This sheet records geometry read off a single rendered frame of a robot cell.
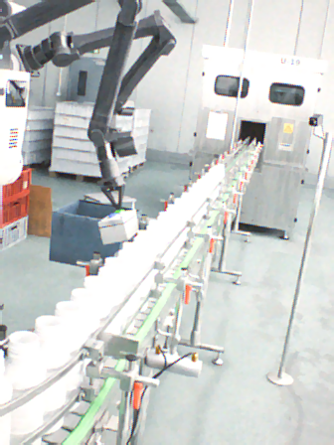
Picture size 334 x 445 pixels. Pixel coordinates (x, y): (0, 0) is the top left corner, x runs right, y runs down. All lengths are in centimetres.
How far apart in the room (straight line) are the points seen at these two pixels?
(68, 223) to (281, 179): 434
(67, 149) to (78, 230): 620
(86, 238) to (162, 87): 995
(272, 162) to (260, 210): 58
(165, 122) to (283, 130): 606
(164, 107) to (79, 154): 409
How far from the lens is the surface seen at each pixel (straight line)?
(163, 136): 1206
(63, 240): 229
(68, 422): 84
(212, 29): 1199
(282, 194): 635
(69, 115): 838
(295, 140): 629
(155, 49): 203
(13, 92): 176
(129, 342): 89
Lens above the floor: 148
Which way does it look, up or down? 13 degrees down
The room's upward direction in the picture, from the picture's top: 8 degrees clockwise
